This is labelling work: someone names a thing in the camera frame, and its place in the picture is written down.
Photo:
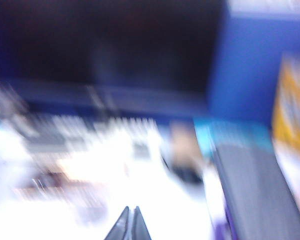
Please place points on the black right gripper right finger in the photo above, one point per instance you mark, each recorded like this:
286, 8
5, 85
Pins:
140, 227

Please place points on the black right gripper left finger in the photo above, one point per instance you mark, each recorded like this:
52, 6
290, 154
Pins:
121, 227

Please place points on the black computer mouse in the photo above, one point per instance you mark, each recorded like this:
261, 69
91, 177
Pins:
187, 175

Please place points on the brown cardboard box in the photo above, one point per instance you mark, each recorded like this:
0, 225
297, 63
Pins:
185, 142

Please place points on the white and grey keyboard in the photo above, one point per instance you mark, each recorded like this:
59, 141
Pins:
77, 132

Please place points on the grey monitor stand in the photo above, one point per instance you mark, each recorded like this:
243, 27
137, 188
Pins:
100, 100

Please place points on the blue carton box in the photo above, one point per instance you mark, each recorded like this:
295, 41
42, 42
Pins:
240, 135

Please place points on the yellow printed package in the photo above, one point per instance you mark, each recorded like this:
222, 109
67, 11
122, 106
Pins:
290, 112

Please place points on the black computer monitor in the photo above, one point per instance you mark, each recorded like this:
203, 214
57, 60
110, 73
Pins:
90, 37

